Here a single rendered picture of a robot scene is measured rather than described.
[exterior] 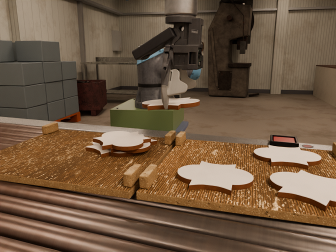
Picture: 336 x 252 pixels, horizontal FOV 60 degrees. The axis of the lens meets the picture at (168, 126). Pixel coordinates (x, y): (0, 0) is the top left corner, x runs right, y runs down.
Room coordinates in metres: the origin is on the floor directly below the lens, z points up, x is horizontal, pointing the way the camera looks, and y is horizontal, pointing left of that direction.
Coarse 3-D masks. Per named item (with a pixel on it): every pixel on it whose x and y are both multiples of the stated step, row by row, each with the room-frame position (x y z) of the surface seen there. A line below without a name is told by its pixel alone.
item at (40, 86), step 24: (0, 48) 4.14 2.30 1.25; (24, 48) 4.36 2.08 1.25; (48, 48) 4.45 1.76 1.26; (0, 72) 3.92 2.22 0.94; (24, 72) 3.89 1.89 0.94; (48, 72) 4.40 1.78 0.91; (72, 72) 5.05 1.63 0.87; (0, 96) 3.94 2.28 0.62; (24, 96) 3.85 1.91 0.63; (48, 96) 4.35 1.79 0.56; (72, 96) 5.02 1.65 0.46; (48, 120) 4.31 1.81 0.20; (72, 120) 5.10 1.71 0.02
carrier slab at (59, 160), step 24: (24, 144) 0.75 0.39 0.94; (48, 144) 0.75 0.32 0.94; (72, 144) 0.75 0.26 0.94; (0, 168) 0.58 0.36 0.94; (24, 168) 0.58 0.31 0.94; (48, 168) 0.58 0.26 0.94; (72, 168) 0.58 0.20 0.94; (96, 168) 0.58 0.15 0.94; (120, 168) 0.58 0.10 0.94; (144, 168) 0.58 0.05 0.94; (96, 192) 0.50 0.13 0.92; (120, 192) 0.48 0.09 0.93
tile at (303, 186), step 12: (276, 180) 0.50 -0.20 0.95; (288, 180) 0.50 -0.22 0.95; (300, 180) 0.50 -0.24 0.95; (312, 180) 0.50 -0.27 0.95; (324, 180) 0.50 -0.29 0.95; (288, 192) 0.45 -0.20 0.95; (300, 192) 0.45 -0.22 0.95; (312, 192) 0.45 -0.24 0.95; (324, 192) 0.45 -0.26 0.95; (312, 204) 0.43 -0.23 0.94; (324, 204) 0.41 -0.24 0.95
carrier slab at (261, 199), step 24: (192, 144) 0.75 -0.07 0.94; (216, 144) 0.75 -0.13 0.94; (240, 144) 0.75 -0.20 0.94; (168, 168) 0.58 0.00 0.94; (240, 168) 0.58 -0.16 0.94; (264, 168) 0.58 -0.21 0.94; (288, 168) 0.58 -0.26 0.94; (312, 168) 0.58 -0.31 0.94; (144, 192) 0.47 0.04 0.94; (168, 192) 0.47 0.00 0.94; (192, 192) 0.47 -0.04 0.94; (216, 192) 0.47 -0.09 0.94; (240, 192) 0.47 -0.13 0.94; (264, 192) 0.47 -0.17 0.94; (264, 216) 0.42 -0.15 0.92; (288, 216) 0.41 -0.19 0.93; (312, 216) 0.40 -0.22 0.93
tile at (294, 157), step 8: (256, 152) 0.65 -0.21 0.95; (264, 152) 0.65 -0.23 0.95; (272, 152) 0.65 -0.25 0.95; (280, 152) 0.65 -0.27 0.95; (288, 152) 0.65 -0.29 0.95; (296, 152) 0.65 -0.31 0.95; (304, 152) 0.65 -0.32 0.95; (312, 152) 0.65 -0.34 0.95; (264, 160) 0.63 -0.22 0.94; (272, 160) 0.60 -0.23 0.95; (280, 160) 0.60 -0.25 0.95; (288, 160) 0.60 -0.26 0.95; (296, 160) 0.60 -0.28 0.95; (304, 160) 0.60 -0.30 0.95; (312, 160) 0.60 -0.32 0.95; (320, 160) 0.61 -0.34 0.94; (304, 168) 0.58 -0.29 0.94
